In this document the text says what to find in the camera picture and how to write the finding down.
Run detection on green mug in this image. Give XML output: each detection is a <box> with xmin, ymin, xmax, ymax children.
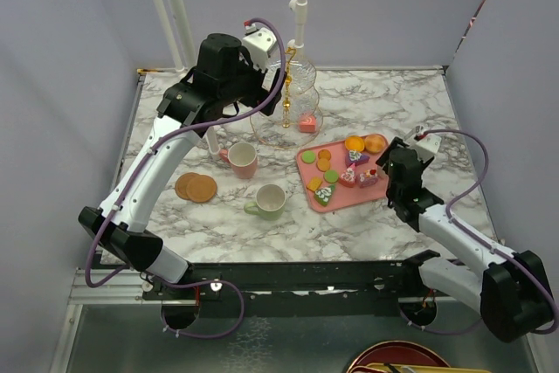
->
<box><xmin>244</xmin><ymin>184</ymin><xmax>286</xmax><ymax>221</ymax></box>

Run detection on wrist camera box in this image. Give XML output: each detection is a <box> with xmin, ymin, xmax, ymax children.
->
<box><xmin>410</xmin><ymin>134</ymin><xmax>441</xmax><ymax>162</ymax></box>
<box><xmin>241</xmin><ymin>27</ymin><xmax>278</xmax><ymax>72</ymax></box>

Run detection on toy purple cake slice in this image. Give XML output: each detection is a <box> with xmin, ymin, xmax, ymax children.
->
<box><xmin>345</xmin><ymin>149</ymin><xmax>370</xmax><ymax>168</ymax></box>

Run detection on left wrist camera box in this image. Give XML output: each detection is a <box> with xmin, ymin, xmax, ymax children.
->
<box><xmin>241</xmin><ymin>27</ymin><xmax>278</xmax><ymax>72</ymax></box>

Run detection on toy yellow cracker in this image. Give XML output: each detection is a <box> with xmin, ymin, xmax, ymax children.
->
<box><xmin>306</xmin><ymin>176</ymin><xmax>323</xmax><ymax>192</ymax></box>

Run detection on cork coaster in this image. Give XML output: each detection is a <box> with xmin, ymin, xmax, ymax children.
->
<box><xmin>175</xmin><ymin>172</ymin><xmax>198</xmax><ymax>200</ymax></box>
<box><xmin>185</xmin><ymin>175</ymin><xmax>217</xmax><ymax>203</ymax></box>

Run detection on toy bread bun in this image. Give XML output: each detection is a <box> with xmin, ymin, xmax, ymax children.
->
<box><xmin>364</xmin><ymin>134</ymin><xmax>388</xmax><ymax>155</ymax></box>

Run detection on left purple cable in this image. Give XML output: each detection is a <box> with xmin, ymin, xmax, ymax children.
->
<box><xmin>85</xmin><ymin>17</ymin><xmax>289</xmax><ymax>339</ymax></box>

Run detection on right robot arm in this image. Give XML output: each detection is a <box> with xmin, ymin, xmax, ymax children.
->
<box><xmin>376</xmin><ymin>130</ymin><xmax>558</xmax><ymax>342</ymax></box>

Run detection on purple cable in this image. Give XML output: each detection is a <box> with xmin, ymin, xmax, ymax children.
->
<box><xmin>405</xmin><ymin>128</ymin><xmax>559</xmax><ymax>335</ymax></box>
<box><xmin>85</xmin><ymin>17</ymin><xmax>289</xmax><ymax>339</ymax></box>

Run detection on pink mug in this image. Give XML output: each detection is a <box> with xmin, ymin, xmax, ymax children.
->
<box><xmin>218</xmin><ymin>142</ymin><xmax>258</xmax><ymax>179</ymax></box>

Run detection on white pvc pipe frame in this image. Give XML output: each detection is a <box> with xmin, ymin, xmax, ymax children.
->
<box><xmin>138</xmin><ymin>0</ymin><xmax>314</xmax><ymax>158</ymax></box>

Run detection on toy green macaron upper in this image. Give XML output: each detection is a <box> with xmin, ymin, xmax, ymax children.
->
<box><xmin>300</xmin><ymin>150</ymin><xmax>316</xmax><ymax>164</ymax></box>

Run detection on yellow-handled tool at wall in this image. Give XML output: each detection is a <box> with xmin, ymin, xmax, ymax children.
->
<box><xmin>136</xmin><ymin>68</ymin><xmax>176</xmax><ymax>74</ymax></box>

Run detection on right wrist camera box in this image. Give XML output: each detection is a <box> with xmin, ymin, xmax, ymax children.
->
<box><xmin>410</xmin><ymin>134</ymin><xmax>441</xmax><ymax>162</ymax></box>

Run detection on pink-handled metal tongs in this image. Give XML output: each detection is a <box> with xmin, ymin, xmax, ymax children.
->
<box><xmin>403</xmin><ymin>125</ymin><xmax>426</xmax><ymax>142</ymax></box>

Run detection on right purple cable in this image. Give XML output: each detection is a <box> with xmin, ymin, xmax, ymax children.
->
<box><xmin>405</xmin><ymin>128</ymin><xmax>559</xmax><ymax>335</ymax></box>

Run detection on three-tier glass dessert stand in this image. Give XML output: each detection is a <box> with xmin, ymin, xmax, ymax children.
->
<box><xmin>250</xmin><ymin>45</ymin><xmax>323</xmax><ymax>149</ymax></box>

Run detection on toy brown chip cookie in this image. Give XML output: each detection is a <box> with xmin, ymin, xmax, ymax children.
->
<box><xmin>318</xmin><ymin>149</ymin><xmax>331</xmax><ymax>160</ymax></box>

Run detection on toy orange round cookie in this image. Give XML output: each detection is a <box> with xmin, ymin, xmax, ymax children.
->
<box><xmin>316</xmin><ymin>158</ymin><xmax>331</xmax><ymax>172</ymax></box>

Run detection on red round tray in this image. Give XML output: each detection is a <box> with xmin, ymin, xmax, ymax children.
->
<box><xmin>346</xmin><ymin>341</ymin><xmax>450</xmax><ymax>372</ymax></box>

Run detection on toy green macaron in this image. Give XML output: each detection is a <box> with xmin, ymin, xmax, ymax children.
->
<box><xmin>300</xmin><ymin>150</ymin><xmax>316</xmax><ymax>164</ymax></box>
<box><xmin>323</xmin><ymin>169</ymin><xmax>339</xmax><ymax>183</ymax></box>

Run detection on toy orange egg tart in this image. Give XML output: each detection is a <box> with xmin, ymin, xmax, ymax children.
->
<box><xmin>344</xmin><ymin>135</ymin><xmax>365</xmax><ymax>152</ymax></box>

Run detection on toy green cake slice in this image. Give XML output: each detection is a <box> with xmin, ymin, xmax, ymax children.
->
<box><xmin>314</xmin><ymin>184</ymin><xmax>336</xmax><ymax>207</ymax></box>

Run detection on toy green macaron lower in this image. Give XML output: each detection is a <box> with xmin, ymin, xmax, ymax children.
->
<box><xmin>323</xmin><ymin>169</ymin><xmax>339</xmax><ymax>183</ymax></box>

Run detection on pink serving tray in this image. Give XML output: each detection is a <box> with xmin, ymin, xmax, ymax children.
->
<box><xmin>295</xmin><ymin>141</ymin><xmax>388</xmax><ymax>213</ymax></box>

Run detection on aluminium rail base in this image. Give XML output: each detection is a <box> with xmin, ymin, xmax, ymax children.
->
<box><xmin>69</xmin><ymin>259</ymin><xmax>481</xmax><ymax>307</ymax></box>

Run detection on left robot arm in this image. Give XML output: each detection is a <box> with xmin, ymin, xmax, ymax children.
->
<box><xmin>79</xmin><ymin>24</ymin><xmax>286</xmax><ymax>299</ymax></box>

